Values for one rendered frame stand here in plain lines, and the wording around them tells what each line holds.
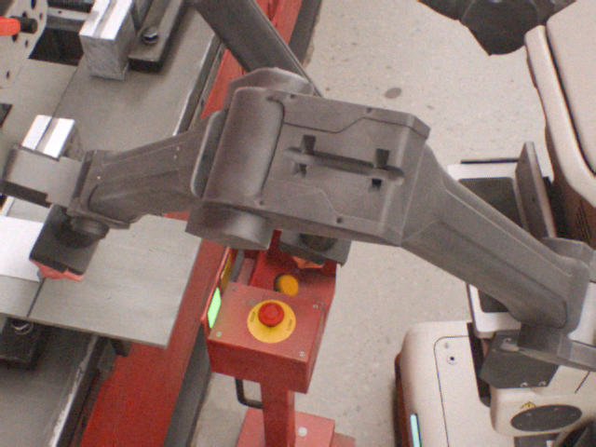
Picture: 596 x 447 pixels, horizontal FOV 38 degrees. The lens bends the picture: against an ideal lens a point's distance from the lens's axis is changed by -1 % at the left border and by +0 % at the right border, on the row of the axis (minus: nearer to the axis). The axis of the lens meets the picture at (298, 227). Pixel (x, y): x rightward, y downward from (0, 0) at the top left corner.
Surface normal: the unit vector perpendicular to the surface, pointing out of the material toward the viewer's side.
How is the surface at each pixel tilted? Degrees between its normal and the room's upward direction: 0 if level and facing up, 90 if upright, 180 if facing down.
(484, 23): 77
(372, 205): 25
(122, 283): 0
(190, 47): 0
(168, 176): 58
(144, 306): 0
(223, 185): 32
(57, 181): 38
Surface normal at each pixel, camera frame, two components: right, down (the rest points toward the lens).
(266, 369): -0.25, 0.80
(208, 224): -0.84, -0.31
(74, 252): 0.45, -0.41
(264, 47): 0.25, 0.63
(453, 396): 0.00, -0.56
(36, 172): 0.30, -0.07
